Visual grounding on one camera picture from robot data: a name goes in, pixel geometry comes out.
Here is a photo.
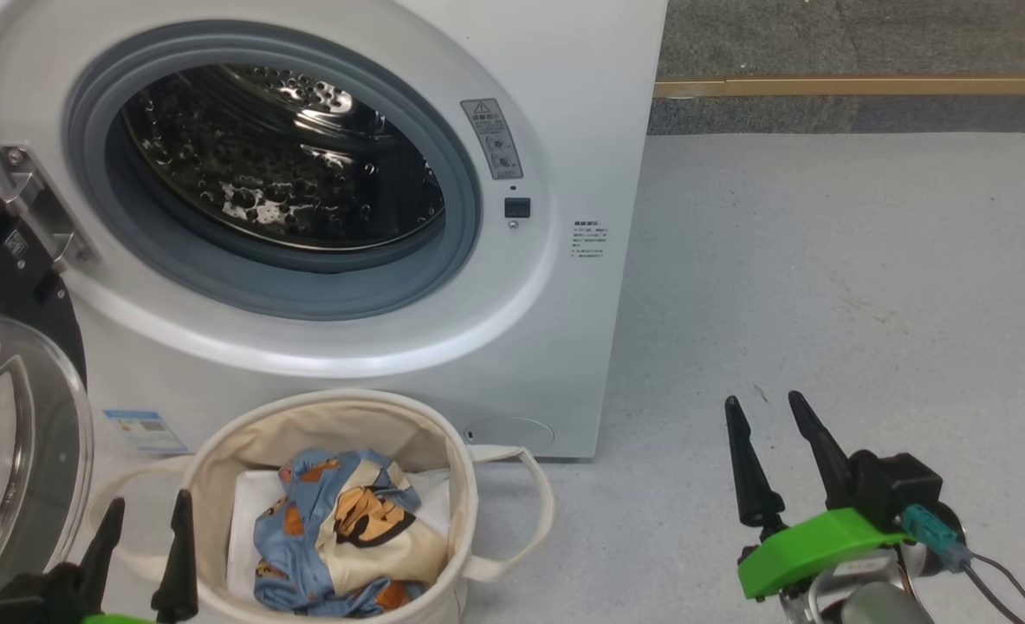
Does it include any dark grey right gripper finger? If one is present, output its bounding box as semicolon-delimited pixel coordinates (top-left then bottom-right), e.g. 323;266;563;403
787;390;860;511
723;395;788;529

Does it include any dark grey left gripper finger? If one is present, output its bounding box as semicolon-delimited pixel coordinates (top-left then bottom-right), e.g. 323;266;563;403
149;489;200;624
79;497;127;608

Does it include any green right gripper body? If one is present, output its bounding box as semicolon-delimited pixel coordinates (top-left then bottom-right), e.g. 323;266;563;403
737;508;911;601

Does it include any blue patterned garment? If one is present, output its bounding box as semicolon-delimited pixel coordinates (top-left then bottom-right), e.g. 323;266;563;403
251;447;449;619

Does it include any black round washer door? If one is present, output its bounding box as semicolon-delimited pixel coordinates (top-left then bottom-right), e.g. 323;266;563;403
0;165;96;609

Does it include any cream fabric laundry basket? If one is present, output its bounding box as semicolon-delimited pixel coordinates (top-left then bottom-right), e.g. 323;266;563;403
86;387;557;624

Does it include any metal door hinge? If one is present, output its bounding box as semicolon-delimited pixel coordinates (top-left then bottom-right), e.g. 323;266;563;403
0;145;98;275

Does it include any white washing machine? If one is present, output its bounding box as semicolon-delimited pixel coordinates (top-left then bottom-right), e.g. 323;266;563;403
0;0;670;461

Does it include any stainless steel washing machine drum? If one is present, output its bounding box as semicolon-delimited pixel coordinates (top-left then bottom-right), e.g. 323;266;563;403
117;62;446;255

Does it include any blue energy label sticker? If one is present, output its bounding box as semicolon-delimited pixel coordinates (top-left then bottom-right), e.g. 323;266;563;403
102;408;191;457

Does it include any round white filter cover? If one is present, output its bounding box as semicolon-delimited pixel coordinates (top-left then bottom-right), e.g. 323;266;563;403
464;415;557;454

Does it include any small printed text label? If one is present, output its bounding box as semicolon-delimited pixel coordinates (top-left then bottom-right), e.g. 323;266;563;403
571;218;609;262

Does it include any grey warning sticker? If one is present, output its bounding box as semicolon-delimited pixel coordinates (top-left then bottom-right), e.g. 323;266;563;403
460;97;525;182

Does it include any teal right cable connector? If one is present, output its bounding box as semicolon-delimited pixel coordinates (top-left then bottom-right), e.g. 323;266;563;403
900;504;972;573

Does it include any thin dark right arm cable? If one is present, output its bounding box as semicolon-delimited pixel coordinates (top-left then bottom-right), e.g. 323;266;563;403
963;553;1025;624

